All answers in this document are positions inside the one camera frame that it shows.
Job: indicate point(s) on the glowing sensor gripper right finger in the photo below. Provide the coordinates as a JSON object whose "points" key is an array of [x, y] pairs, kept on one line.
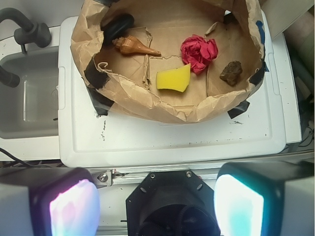
{"points": [[267, 198]]}

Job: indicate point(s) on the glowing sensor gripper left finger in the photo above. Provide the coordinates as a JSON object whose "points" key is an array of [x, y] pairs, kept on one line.
{"points": [[48, 202]]}

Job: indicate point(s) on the yellow sponge piece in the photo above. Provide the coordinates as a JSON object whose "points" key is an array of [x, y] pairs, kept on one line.
{"points": [[174, 79]]}

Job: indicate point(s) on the white plastic cooler lid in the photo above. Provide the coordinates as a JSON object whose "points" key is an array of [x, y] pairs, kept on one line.
{"points": [[89, 140]]}

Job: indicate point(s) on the brown rough rock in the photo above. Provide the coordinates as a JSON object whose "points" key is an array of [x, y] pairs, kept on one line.
{"points": [[231, 73]]}

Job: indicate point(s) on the crumpled red paper ball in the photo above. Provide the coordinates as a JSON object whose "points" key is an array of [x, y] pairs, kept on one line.
{"points": [[198, 52]]}

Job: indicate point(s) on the brown paper bag basin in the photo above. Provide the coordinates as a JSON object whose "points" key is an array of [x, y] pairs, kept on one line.
{"points": [[127, 83]]}

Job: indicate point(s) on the dark grey toy faucet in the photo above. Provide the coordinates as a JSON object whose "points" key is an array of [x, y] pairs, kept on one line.
{"points": [[28, 31]]}

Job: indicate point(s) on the blue tape strip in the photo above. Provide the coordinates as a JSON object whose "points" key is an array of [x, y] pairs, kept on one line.
{"points": [[261, 30]]}

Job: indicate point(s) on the orange conch seashell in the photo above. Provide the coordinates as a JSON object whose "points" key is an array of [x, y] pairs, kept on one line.
{"points": [[132, 45]]}

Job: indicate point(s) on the black smooth oval object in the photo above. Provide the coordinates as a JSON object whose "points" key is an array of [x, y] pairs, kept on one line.
{"points": [[116, 28]]}

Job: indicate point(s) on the aluminium frame rail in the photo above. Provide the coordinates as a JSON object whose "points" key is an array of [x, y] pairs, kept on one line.
{"points": [[207, 170]]}

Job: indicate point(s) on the black octagonal mount plate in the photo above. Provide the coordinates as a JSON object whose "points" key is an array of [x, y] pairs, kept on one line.
{"points": [[177, 203]]}

